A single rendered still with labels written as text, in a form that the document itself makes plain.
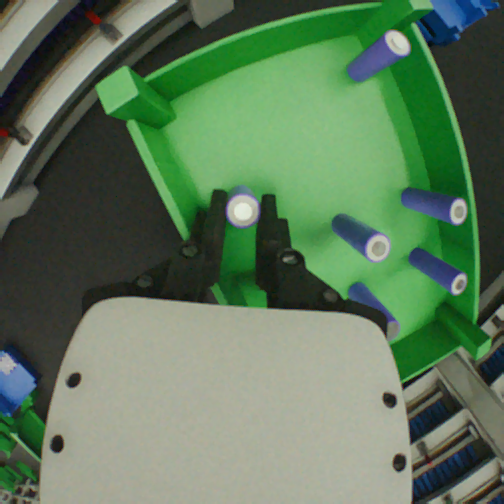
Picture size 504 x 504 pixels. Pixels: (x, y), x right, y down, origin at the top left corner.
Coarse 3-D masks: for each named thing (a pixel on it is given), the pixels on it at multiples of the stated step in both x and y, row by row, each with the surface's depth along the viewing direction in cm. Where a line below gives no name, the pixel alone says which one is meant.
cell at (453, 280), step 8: (416, 248) 21; (416, 256) 20; (424, 256) 19; (432, 256) 18; (416, 264) 20; (424, 264) 19; (432, 264) 18; (440, 264) 17; (448, 264) 16; (424, 272) 19; (432, 272) 17; (440, 272) 17; (448, 272) 16; (456, 272) 15; (440, 280) 16; (448, 280) 15; (456, 280) 15; (464, 280) 15; (448, 288) 16; (456, 288) 15
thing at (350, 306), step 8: (344, 304) 10; (352, 304) 10; (360, 304) 10; (344, 312) 9; (352, 312) 9; (360, 312) 9; (368, 312) 9; (376, 312) 10; (376, 320) 9; (384, 320) 9; (384, 328) 9
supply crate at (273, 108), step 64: (384, 0) 9; (192, 64) 12; (256, 64) 16; (320, 64) 16; (128, 128) 13; (192, 128) 17; (256, 128) 18; (320, 128) 18; (384, 128) 17; (448, 128) 13; (192, 192) 19; (256, 192) 19; (320, 192) 19; (384, 192) 19; (448, 192) 17; (320, 256) 21; (448, 256) 20; (448, 320) 21
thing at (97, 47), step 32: (96, 0) 25; (128, 0) 28; (160, 0) 30; (64, 32) 27; (96, 32) 30; (128, 32) 32; (32, 64) 28; (64, 64) 31; (96, 64) 34; (32, 96) 33; (64, 96) 35; (0, 128) 29; (32, 128) 36; (0, 160) 37; (0, 192) 40
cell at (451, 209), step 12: (408, 192) 18; (420, 192) 17; (432, 192) 16; (408, 204) 18; (420, 204) 17; (432, 204) 15; (444, 204) 14; (456, 204) 13; (432, 216) 16; (444, 216) 14; (456, 216) 13
